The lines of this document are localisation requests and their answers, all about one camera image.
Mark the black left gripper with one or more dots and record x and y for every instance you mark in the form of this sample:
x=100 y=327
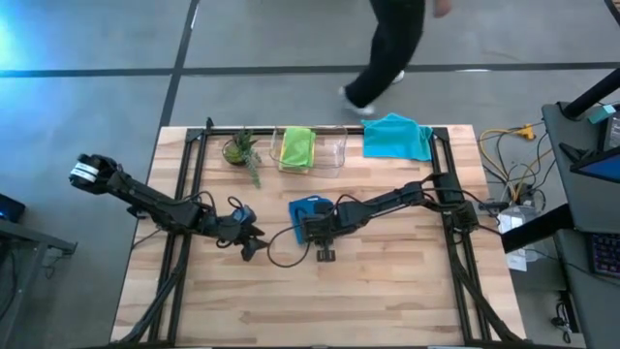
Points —
x=235 y=228

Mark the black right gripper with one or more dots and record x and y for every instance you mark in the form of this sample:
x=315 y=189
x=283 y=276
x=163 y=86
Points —
x=322 y=228

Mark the dark blue microfiber towel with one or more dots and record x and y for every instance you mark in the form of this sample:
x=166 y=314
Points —
x=300 y=208

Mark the yellow microfiber towel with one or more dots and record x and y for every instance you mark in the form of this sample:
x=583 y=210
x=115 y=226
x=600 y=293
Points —
x=295 y=168

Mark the green microfiber towel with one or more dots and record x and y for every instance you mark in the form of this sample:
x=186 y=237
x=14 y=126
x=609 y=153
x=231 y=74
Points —
x=298 y=145

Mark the teal microfiber towel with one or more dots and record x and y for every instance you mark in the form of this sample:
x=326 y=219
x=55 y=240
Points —
x=394 y=138

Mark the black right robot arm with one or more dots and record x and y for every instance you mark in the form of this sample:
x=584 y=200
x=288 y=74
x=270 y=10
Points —
x=402 y=199

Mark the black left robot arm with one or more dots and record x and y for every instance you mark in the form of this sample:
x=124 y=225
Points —
x=145 y=199

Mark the potted succulent plant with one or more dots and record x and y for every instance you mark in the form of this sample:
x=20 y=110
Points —
x=239 y=150

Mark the clear plastic bin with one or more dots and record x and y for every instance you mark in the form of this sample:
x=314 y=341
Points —
x=334 y=150

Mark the person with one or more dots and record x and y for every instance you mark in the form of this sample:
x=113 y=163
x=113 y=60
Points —
x=387 y=48

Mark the black side cart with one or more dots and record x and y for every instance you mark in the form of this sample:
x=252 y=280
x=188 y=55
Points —
x=29 y=235

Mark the grey side desk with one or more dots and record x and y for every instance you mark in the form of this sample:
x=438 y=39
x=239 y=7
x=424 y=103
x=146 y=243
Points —
x=596 y=203

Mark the black keyboard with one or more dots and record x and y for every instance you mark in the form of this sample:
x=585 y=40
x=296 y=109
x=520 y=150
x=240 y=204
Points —
x=608 y=254

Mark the laptop with blue screen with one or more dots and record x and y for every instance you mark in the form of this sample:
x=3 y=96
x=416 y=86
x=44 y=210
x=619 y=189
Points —
x=605 y=169

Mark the black slanted pole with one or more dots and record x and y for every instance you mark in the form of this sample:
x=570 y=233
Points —
x=591 y=97

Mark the small teal box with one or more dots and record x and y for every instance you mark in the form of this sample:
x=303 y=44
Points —
x=603 y=114

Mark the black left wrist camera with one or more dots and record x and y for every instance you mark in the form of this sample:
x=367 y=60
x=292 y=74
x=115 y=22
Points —
x=243 y=214

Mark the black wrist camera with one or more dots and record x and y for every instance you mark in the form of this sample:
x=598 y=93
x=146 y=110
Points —
x=243 y=214
x=323 y=207

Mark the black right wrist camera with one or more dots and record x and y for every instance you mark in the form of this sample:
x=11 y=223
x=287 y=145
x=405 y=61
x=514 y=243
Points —
x=323 y=207

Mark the black aluminium table frame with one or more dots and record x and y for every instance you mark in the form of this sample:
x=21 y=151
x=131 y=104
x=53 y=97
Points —
x=227 y=131

